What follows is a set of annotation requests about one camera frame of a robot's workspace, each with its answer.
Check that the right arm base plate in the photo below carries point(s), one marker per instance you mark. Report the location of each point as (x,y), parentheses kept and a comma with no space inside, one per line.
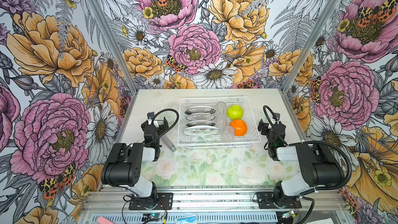
(267,200)

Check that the green rimmed white plate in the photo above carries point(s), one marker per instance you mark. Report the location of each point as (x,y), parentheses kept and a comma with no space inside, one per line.
(201,122)

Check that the white wire dish rack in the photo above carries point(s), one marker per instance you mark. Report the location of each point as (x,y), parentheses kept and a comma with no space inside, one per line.
(251,137)

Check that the clear glass far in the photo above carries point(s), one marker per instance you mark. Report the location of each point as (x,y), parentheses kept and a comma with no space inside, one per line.
(221,108)

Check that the clear glass near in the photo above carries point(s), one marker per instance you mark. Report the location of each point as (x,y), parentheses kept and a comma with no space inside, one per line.
(228,134)

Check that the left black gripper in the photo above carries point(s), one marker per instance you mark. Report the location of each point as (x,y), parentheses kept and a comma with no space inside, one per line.
(154,122)

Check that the clear glass middle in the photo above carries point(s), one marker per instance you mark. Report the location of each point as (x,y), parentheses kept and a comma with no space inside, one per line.
(221,121)

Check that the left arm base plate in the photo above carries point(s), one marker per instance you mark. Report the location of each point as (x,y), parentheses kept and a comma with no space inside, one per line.
(163,201)

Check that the white plate with emblem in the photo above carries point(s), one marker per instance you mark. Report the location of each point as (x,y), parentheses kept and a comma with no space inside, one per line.
(200,116)

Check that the clear glass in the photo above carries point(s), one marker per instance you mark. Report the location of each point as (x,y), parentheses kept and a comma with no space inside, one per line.
(221,108)
(221,121)
(228,134)

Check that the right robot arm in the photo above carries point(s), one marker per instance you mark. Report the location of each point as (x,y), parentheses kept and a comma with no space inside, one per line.
(319,169)

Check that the lime green bowl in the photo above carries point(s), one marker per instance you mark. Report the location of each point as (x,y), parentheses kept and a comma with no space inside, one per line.
(235,112)

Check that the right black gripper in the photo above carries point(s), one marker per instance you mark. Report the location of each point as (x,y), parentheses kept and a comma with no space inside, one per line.
(269,125)

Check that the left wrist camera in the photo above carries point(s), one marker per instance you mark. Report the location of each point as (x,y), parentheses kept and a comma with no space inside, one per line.
(150,118)

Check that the orange bowl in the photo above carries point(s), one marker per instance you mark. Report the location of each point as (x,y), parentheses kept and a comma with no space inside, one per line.
(239,126)

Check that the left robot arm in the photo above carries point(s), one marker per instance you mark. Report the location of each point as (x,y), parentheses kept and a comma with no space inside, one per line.
(124,164)

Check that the grey metal cylinder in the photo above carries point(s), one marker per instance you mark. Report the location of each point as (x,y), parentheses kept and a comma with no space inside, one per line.
(169,143)

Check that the aluminium frame rail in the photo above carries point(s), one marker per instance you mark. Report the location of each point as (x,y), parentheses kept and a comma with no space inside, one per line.
(219,205)

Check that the pink wooden plate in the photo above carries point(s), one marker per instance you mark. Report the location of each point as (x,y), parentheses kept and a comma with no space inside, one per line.
(199,110)

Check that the pink object front edge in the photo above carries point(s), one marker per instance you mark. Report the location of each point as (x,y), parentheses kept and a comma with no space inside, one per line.
(103,220)

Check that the small circuit board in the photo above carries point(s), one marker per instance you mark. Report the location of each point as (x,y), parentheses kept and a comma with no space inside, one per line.
(152,217)

